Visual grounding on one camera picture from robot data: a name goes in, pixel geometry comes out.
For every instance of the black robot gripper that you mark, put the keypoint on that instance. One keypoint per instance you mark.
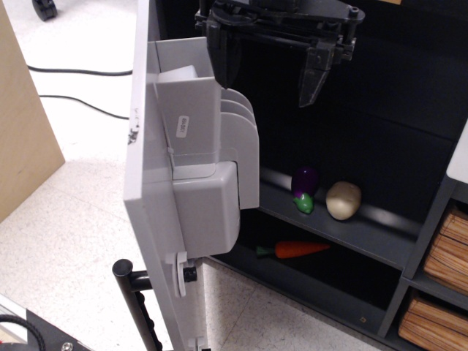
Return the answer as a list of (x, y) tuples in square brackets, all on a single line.
[(300, 24)]

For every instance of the grey toy fridge door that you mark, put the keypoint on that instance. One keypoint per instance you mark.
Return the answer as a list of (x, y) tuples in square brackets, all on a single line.
[(192, 166)]

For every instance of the purple toy eggplant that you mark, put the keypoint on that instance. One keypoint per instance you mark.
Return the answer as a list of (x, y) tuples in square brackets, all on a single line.
[(304, 184)]

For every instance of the beige toy potato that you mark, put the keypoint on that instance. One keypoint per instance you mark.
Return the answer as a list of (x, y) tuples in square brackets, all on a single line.
[(343, 200)]

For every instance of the orange toy carrot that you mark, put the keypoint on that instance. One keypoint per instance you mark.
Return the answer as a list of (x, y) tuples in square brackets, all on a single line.
[(291, 249)]

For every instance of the white countertop piece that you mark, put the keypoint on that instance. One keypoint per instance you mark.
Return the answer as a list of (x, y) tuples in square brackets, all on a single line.
[(458, 165)]

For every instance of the black caster wheel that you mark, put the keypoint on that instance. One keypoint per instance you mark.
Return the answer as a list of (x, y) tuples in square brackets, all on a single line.
[(45, 9)]

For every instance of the brown wooden board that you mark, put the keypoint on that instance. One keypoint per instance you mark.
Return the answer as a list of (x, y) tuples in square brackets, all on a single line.
[(30, 153)]

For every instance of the upper wicker basket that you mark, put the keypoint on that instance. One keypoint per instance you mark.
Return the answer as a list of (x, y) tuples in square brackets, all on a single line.
[(446, 262)]

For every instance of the wicker basket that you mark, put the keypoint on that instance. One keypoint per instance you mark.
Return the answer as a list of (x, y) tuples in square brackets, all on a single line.
[(446, 262), (432, 324)]

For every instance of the lower wicker basket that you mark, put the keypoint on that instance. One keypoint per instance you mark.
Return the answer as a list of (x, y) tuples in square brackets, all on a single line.
[(432, 324)]

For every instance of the black fridge door handle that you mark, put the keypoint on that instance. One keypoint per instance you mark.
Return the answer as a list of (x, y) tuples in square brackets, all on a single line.
[(132, 284)]

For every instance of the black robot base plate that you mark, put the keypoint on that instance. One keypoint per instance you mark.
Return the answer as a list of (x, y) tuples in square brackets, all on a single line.
[(22, 329)]

